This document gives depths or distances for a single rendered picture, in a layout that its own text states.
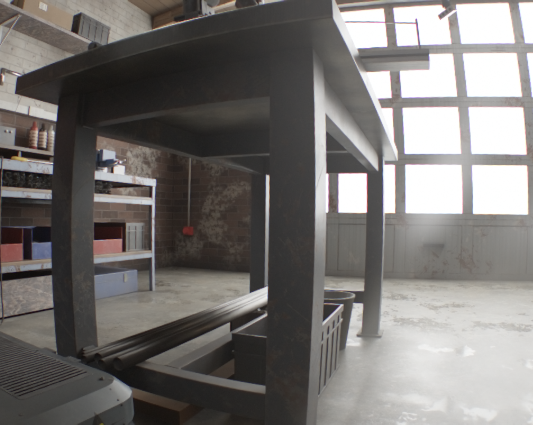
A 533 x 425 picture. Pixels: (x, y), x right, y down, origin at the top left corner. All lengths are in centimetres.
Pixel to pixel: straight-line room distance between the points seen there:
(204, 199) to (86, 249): 346
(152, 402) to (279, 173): 71
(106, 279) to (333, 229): 222
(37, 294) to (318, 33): 205
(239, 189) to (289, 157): 355
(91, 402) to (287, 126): 55
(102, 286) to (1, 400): 215
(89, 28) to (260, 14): 286
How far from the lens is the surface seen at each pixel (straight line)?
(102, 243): 269
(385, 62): 92
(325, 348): 127
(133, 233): 293
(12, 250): 224
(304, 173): 67
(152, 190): 303
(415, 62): 92
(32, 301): 236
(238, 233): 422
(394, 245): 391
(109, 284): 281
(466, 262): 394
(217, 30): 69
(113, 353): 95
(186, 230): 441
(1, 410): 64
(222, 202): 431
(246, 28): 67
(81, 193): 100
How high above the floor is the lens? 53
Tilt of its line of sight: level
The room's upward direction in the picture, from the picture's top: 1 degrees clockwise
